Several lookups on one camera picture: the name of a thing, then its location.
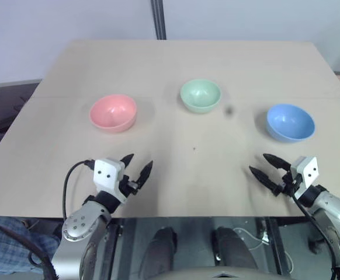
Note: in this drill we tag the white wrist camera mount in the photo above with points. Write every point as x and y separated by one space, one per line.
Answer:
107 175
310 170

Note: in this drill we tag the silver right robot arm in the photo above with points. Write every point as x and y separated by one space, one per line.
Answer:
333 207

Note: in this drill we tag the pink plastic bowl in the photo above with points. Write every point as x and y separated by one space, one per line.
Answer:
120 119

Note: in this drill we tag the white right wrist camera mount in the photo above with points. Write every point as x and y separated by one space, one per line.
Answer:
310 170

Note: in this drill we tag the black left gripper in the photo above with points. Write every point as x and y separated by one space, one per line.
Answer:
128 186

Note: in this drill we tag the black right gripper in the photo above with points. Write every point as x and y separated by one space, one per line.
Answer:
288 182

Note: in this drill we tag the black table frame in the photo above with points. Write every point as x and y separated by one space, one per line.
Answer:
275 242

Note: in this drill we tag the grey vertical wall post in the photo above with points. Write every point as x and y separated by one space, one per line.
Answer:
158 19

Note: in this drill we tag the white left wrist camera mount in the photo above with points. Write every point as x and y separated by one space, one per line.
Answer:
107 175

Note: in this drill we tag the person in blue plaid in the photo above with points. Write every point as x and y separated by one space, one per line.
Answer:
3 245

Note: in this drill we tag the green plastic bowl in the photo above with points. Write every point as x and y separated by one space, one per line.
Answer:
200 100

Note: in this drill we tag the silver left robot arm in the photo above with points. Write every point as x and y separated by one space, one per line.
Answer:
82 218

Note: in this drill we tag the blue plastic bowl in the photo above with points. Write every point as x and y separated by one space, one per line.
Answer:
289 128

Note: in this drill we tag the dark rounded shape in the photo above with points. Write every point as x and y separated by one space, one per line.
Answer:
234 251
159 251

